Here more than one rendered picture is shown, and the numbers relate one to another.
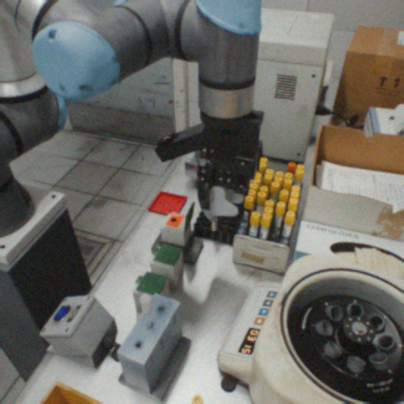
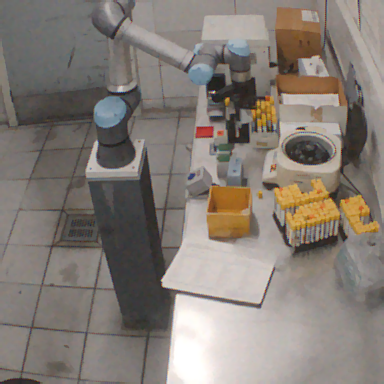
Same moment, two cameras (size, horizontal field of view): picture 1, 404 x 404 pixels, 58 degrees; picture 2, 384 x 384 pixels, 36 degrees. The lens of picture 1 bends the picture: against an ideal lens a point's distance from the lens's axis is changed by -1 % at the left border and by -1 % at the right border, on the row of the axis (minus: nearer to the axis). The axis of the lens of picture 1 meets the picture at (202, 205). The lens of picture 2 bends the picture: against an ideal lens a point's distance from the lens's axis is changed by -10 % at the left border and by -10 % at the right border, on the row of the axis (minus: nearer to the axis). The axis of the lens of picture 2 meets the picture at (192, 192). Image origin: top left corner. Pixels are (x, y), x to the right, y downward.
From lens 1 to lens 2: 1.73 m
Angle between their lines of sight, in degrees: 9
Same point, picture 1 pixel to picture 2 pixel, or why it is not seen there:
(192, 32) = (228, 57)
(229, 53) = (242, 61)
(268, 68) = not seen: hidden behind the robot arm
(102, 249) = not seen: hidden behind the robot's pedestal
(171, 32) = (220, 57)
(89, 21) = (204, 62)
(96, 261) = not seen: hidden behind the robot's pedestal
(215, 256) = (242, 149)
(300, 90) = (259, 59)
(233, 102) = (245, 76)
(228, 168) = (247, 100)
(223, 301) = (255, 164)
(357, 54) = (281, 29)
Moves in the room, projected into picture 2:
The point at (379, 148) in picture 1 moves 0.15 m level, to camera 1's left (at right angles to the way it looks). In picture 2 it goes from (306, 82) to (273, 87)
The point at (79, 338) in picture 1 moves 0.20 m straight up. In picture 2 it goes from (205, 180) to (201, 130)
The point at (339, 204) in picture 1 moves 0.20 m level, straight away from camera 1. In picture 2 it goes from (293, 110) to (295, 84)
